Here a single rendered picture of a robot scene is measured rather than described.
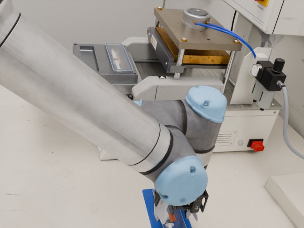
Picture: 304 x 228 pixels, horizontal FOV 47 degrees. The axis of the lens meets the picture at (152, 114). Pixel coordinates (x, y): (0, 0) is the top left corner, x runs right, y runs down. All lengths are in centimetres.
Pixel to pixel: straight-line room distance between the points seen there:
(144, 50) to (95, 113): 78
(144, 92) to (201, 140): 31
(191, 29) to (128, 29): 154
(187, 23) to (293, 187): 54
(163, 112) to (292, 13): 51
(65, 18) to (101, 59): 141
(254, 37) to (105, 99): 75
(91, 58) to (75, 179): 35
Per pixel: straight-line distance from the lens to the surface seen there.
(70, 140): 110
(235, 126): 108
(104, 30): 248
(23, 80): 38
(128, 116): 43
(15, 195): 95
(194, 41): 93
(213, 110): 61
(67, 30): 244
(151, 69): 115
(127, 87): 96
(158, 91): 92
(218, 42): 96
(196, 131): 63
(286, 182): 106
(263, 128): 114
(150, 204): 93
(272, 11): 96
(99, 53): 106
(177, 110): 61
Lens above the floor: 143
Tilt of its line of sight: 33 degrees down
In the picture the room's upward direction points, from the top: 9 degrees clockwise
